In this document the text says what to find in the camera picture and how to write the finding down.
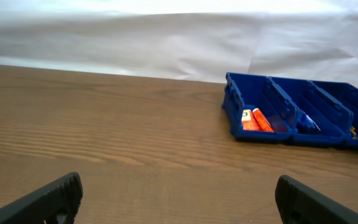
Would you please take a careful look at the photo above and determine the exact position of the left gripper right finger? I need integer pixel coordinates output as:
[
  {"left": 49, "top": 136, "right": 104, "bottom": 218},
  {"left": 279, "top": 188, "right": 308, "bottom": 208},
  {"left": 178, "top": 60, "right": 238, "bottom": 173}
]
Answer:
[{"left": 274, "top": 174, "right": 358, "bottom": 224}]

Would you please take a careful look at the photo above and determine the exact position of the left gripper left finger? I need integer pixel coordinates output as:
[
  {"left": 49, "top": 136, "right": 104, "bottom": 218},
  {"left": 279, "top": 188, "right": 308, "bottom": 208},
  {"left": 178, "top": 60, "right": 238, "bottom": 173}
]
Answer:
[{"left": 0, "top": 172, "right": 83, "bottom": 224}]

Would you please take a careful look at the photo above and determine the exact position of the blue candy pack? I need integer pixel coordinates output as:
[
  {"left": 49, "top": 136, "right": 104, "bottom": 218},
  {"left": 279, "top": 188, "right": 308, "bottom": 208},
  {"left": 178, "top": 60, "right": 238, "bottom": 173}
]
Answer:
[{"left": 296, "top": 109, "right": 322, "bottom": 135}]

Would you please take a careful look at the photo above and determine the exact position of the orange candy box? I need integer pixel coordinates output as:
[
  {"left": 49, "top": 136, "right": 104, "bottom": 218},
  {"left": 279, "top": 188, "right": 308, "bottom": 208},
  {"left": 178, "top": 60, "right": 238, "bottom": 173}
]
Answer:
[
  {"left": 252, "top": 108, "right": 275, "bottom": 133},
  {"left": 241, "top": 109, "right": 260, "bottom": 131}
]

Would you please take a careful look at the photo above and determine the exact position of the blue tray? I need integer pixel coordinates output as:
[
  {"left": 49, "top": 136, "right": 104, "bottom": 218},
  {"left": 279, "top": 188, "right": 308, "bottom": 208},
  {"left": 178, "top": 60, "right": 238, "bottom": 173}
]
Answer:
[{"left": 221, "top": 72, "right": 358, "bottom": 149}]

